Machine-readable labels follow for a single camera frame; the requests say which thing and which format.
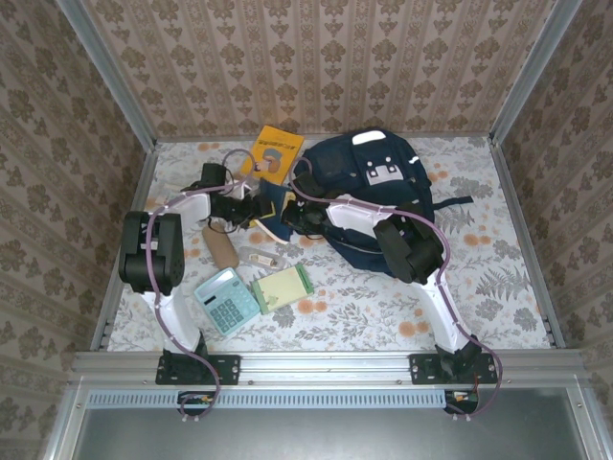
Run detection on navy blue book yellow label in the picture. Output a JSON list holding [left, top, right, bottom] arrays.
[[251, 178, 301, 245]]

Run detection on brown pencil case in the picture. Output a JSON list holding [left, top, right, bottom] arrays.
[[201, 222, 240, 269]]

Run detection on clear plastic stationery case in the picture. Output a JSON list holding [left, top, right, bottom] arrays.
[[238, 245, 286, 269]]

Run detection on orange illustrated book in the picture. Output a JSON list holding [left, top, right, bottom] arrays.
[[238, 125, 307, 186]]

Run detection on navy blue backpack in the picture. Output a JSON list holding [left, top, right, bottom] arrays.
[[296, 126, 475, 277]]

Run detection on green notepad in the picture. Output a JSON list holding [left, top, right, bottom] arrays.
[[251, 263, 315, 315]]

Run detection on teal calculator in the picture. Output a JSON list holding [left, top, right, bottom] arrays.
[[193, 266, 262, 335]]

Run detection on floral tablecloth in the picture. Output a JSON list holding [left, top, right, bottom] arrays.
[[107, 136, 552, 354]]

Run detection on grey metal shelf plate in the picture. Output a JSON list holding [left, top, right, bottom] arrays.
[[42, 387, 613, 460]]

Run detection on aluminium table edge rail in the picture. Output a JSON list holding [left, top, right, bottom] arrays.
[[71, 349, 595, 384]]

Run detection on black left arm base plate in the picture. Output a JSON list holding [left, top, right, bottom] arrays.
[[155, 355, 241, 386]]

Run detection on aluminium frame post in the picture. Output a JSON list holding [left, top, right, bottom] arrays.
[[56, 0, 159, 152], [490, 0, 583, 145]]

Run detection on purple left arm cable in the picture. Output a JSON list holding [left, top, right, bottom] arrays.
[[146, 149, 258, 424]]

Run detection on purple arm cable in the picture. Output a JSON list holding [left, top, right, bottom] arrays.
[[146, 149, 258, 424], [289, 156, 504, 422]]

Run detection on slotted blue cable duct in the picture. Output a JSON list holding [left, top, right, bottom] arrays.
[[88, 388, 449, 410]]

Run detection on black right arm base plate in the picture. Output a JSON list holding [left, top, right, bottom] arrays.
[[409, 354, 499, 386]]

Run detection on small wired connector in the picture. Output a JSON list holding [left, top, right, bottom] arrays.
[[177, 389, 217, 417], [443, 388, 480, 416]]

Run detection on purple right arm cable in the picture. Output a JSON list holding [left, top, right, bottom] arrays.
[[289, 156, 504, 422]]

